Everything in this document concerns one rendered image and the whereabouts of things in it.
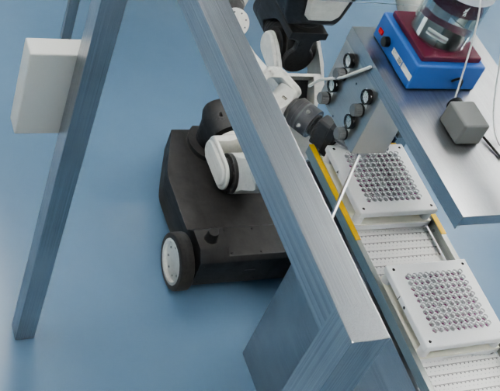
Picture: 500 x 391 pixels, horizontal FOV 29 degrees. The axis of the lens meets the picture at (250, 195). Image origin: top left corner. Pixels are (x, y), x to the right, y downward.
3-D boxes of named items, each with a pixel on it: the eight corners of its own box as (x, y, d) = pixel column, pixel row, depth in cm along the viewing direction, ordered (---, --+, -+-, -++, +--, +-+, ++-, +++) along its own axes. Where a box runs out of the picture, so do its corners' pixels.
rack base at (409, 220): (427, 226, 266) (431, 220, 264) (350, 230, 255) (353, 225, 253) (391, 160, 280) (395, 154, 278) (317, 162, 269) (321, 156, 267)
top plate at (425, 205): (435, 214, 262) (439, 209, 261) (357, 218, 251) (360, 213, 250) (399, 148, 276) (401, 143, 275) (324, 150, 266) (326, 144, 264)
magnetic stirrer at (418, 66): (367, 34, 240) (381, 5, 234) (437, 36, 250) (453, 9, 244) (400, 89, 229) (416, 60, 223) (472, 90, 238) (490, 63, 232)
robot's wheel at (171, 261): (155, 247, 338) (174, 222, 322) (169, 245, 341) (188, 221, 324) (167, 300, 331) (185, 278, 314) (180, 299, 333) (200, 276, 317)
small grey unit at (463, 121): (435, 113, 227) (446, 95, 223) (459, 113, 230) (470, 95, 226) (454, 145, 221) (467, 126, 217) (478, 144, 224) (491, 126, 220)
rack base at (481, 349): (374, 282, 246) (378, 276, 244) (453, 275, 257) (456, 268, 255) (414, 364, 232) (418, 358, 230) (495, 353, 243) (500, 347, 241)
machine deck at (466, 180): (345, 38, 243) (352, 25, 241) (467, 43, 260) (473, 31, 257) (454, 229, 207) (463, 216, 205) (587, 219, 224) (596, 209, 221)
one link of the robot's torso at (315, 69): (255, 178, 312) (255, 32, 309) (303, 177, 320) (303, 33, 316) (278, 181, 298) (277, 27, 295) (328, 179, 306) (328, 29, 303)
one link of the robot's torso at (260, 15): (245, 15, 319) (262, -28, 307) (280, 17, 325) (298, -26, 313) (273, 74, 303) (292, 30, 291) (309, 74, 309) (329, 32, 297)
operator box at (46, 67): (9, 116, 244) (25, 36, 226) (75, 116, 251) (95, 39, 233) (14, 134, 240) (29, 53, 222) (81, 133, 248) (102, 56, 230)
